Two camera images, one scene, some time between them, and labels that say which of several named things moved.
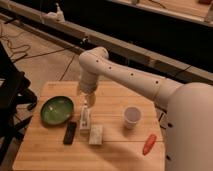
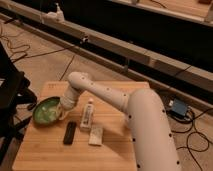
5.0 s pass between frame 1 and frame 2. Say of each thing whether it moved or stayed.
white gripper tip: moved
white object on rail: stayed
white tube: stayed
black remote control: stayed
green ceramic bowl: moved
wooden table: stayed
